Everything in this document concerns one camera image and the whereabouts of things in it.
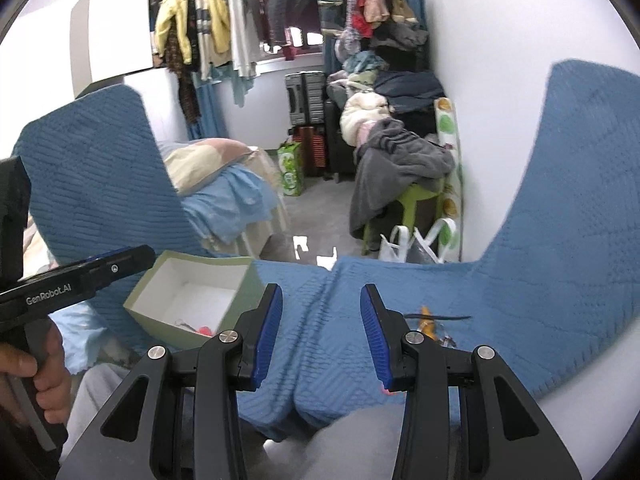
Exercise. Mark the grey ribbed suitcase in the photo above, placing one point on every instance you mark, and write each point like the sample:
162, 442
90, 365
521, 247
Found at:
305, 97

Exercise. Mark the small red jewelry piece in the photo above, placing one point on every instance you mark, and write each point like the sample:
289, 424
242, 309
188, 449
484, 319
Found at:
204, 331

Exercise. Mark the light blue bed sheet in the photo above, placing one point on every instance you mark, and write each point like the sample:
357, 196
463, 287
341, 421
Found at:
225, 200

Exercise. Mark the small dark jewelry piece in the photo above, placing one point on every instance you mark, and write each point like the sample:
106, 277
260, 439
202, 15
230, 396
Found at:
448, 341

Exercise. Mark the person's left hand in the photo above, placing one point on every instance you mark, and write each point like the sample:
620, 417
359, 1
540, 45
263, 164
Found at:
52, 375

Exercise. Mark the rolled dotted mat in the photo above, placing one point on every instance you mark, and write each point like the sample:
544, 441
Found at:
447, 130

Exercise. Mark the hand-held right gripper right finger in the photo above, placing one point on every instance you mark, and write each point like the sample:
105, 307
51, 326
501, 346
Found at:
372, 340

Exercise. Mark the white wardrobe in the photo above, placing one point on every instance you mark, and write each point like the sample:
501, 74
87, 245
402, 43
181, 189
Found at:
115, 30

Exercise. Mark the hanging small garments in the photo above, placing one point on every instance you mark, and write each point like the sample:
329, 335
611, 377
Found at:
375, 5

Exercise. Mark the pink garment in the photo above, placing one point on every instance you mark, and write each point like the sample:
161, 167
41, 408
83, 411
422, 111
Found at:
372, 130

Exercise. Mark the pile of clothes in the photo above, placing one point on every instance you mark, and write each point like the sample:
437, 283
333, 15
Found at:
395, 45

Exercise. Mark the blue quilted blanket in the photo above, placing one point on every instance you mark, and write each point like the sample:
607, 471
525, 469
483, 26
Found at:
575, 210

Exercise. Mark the yellow hair clip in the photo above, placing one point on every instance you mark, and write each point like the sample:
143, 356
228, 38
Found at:
427, 322

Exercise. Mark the yellow jacket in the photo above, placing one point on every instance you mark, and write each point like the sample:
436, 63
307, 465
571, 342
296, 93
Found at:
172, 15
220, 15

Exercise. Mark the teal hanging garment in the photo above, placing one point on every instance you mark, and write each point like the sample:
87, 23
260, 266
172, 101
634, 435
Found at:
240, 87

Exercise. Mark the dark blue garment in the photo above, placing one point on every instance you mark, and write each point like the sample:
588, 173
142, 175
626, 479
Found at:
410, 90

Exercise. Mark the striped white sweater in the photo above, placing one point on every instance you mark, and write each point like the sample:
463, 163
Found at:
202, 35

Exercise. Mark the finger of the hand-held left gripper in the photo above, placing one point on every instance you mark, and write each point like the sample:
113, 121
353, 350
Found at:
125, 261

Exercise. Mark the hanging clothes row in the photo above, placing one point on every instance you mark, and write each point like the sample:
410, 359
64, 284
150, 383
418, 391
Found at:
330, 15

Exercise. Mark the brown patterned scarf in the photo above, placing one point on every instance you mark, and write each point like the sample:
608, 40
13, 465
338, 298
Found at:
185, 85

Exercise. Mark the red striped suitcase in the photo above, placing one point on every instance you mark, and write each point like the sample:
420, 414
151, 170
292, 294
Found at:
311, 152

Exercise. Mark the white puffy jacket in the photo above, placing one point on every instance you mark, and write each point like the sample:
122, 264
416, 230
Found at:
362, 112

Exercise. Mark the person's grey pants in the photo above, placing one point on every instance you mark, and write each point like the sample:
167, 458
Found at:
350, 442

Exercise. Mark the window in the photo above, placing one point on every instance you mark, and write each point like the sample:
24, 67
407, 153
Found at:
312, 37

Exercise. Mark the green plastic stool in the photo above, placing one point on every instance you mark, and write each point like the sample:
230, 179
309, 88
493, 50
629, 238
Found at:
417, 200

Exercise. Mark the dark hanging jacket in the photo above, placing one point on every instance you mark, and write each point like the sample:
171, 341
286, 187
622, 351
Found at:
290, 0

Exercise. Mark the beige pink pillow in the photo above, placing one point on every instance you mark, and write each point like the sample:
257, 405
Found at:
205, 160

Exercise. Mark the thin metal hairpin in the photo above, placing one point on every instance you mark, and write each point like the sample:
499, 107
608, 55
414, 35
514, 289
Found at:
440, 317

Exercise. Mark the black suitcase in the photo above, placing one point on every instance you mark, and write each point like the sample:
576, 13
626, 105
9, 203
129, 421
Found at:
337, 140

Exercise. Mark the grey fleece blanket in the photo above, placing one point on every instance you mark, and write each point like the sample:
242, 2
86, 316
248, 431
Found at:
395, 160

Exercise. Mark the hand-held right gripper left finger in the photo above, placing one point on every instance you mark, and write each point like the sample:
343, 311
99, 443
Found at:
267, 332

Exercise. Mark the white shirt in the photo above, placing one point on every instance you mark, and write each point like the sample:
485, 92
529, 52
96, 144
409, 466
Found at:
244, 25

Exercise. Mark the green shopping bag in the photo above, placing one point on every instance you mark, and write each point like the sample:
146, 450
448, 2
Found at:
291, 170

